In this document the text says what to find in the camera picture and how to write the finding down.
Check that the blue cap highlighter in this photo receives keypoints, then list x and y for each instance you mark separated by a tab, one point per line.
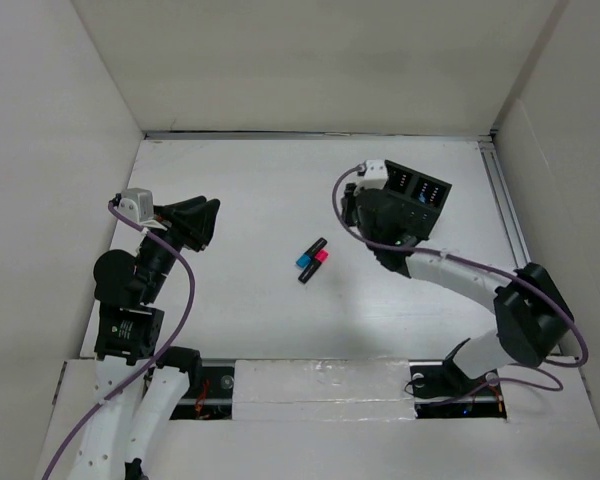
310	253

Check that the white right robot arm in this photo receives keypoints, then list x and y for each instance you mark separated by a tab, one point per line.
531	316

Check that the pink cap highlighter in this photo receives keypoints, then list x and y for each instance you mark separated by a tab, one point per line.
314	264

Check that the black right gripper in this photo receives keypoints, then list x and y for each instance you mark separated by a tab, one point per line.
349	200

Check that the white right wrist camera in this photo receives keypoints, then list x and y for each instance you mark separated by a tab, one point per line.
372	174

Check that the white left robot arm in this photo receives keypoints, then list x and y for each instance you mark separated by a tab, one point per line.
139	381

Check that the aluminium rail right side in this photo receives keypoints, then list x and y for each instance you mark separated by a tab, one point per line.
504	201

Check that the white foam block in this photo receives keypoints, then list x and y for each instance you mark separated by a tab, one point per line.
322	391

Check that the black desk organizer box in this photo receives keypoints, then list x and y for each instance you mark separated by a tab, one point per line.
420	198

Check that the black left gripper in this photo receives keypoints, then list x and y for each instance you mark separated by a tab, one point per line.
167	213

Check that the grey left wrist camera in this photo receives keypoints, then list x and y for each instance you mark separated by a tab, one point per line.
135	204

